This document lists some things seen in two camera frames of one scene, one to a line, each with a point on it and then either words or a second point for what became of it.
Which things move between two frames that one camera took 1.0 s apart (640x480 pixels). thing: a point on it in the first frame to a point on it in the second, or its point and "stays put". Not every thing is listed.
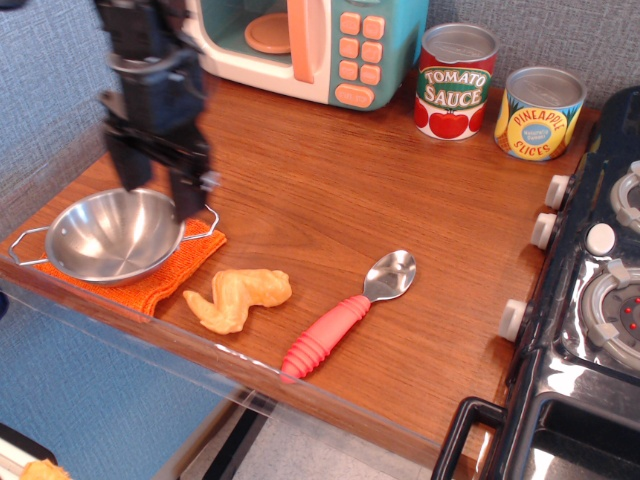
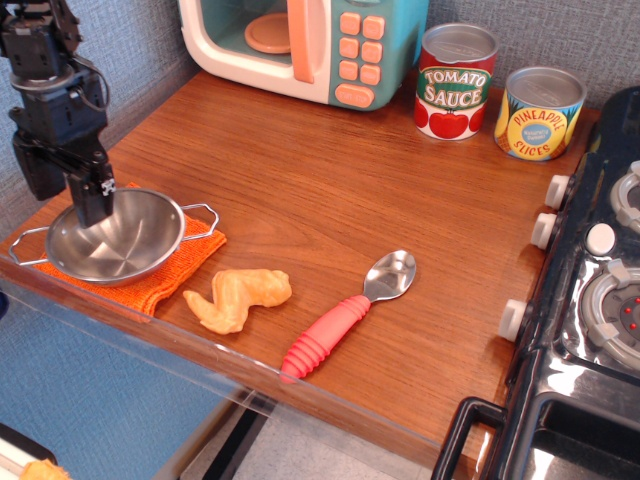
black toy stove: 572,401 stays put
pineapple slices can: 538,113 stays put
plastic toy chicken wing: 235,293 stays put
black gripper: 156,112 to 63,129
